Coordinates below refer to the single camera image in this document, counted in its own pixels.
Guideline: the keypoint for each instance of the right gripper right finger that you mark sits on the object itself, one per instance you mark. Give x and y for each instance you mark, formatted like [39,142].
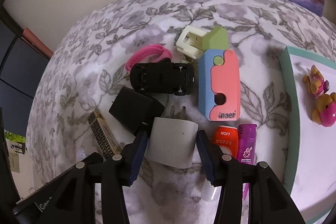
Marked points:
[269,202]

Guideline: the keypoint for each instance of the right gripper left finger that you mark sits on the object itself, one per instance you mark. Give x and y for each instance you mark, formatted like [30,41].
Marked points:
[113,174]

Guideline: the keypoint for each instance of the gold black patterned lighter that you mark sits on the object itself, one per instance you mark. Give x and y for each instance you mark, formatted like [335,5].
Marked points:
[103,135]

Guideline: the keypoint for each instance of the black power adapter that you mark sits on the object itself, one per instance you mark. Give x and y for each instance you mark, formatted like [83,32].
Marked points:
[135,111]

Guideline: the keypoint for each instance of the white power adapter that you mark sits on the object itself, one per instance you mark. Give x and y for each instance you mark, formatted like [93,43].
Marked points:
[172,140]

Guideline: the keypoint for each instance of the purple lighter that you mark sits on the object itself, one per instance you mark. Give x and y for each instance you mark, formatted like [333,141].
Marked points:
[247,143]

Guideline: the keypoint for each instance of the red white glue bottle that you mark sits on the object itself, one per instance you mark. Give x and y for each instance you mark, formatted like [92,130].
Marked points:
[226,137]

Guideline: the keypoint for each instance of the pink dog toy figure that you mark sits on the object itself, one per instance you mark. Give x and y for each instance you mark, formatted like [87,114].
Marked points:
[324,111]

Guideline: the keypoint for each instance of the black toy car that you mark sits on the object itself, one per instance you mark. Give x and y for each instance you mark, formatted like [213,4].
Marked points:
[163,78]

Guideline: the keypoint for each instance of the blue pink block toy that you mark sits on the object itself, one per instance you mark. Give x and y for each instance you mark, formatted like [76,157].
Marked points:
[218,78]

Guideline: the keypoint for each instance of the pink smart watch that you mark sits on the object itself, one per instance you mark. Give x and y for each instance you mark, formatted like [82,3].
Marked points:
[151,50]

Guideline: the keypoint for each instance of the cream plastic clip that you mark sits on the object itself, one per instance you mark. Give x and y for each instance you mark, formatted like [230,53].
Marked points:
[189,42]

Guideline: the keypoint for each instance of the teal white box tray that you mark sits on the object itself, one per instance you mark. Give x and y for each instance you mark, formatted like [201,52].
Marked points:
[309,174]

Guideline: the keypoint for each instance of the floral grey white blanket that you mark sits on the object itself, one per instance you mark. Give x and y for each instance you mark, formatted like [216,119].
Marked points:
[87,70]

